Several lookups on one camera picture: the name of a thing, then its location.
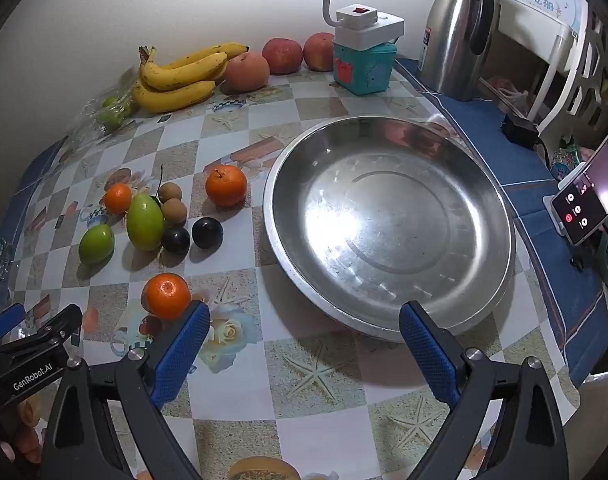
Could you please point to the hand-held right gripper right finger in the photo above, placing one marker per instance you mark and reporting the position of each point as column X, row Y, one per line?
column 429, row 355

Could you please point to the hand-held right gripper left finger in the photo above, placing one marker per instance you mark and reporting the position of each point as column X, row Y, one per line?
column 178, row 350

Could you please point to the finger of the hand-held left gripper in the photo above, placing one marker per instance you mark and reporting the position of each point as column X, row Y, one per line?
column 58, row 322
column 6, row 319

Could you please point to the small green mango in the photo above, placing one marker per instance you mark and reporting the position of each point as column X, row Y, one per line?
column 96, row 244

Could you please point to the dark cherry with stem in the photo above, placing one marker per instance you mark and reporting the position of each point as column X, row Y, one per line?
column 176, row 241

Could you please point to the dark plum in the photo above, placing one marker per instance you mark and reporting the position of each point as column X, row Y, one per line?
column 207, row 232

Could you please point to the long green jujube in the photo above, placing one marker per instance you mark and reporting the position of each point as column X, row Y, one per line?
column 144, row 222

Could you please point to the small orange tangerine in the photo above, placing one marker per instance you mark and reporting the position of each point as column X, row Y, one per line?
column 117, row 198

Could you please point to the brown longan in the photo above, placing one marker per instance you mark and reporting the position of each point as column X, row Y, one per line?
column 171, row 191
column 175, row 209

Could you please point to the stainless steel basin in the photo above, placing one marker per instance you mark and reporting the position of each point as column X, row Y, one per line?
column 384, row 220

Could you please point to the checkered printed tablecloth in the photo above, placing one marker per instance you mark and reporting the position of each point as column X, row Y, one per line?
column 294, row 360

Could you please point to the blue plaid cloth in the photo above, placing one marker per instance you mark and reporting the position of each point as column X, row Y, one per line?
column 549, row 280

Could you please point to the pile of small green jujubes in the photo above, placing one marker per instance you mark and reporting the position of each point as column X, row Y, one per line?
column 113, row 117

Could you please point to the clear plastic container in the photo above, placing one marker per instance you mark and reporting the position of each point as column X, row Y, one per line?
column 91, row 110

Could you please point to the smartphone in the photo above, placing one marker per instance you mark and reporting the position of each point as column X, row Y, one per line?
column 591, row 195

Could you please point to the colourful small jar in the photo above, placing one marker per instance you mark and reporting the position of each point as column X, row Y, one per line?
column 566, row 159

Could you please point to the black power adapter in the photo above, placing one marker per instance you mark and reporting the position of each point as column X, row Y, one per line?
column 519, row 130

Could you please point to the bunch of yellow bananas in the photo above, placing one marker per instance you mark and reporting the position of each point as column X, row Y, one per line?
column 178, row 77

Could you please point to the crumpled plastic bag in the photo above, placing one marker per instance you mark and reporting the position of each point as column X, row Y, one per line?
column 504, row 92

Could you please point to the red peach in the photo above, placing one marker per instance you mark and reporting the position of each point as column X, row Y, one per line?
column 246, row 72

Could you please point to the teal plastic box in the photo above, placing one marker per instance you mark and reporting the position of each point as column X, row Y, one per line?
column 364, row 72

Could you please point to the red apple middle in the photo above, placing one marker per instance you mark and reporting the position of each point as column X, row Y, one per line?
column 282, row 56

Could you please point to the red apple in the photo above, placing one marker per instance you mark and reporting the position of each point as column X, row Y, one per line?
column 282, row 56
column 318, row 52

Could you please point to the stainless steel thermos jug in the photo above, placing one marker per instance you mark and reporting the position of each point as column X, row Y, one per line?
column 449, row 35

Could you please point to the red apple right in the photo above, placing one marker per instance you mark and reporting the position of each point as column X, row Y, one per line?
column 318, row 52

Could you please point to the white desk shelf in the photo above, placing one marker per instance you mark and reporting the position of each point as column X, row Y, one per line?
column 559, row 50

